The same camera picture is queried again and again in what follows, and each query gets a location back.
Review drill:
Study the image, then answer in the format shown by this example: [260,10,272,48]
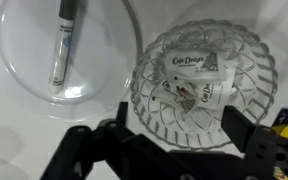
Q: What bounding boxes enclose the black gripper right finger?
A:
[221,105,288,180]

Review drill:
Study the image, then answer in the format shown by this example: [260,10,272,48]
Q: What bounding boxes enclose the black capped white marker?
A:
[48,0,80,95]

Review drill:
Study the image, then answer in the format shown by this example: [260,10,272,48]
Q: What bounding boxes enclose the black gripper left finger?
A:
[40,101,172,180]

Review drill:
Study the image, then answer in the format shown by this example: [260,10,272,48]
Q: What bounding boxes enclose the cut glass bowl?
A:
[130,18,279,150]

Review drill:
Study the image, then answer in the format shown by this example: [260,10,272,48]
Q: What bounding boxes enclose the clear glass plate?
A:
[0,0,144,123]

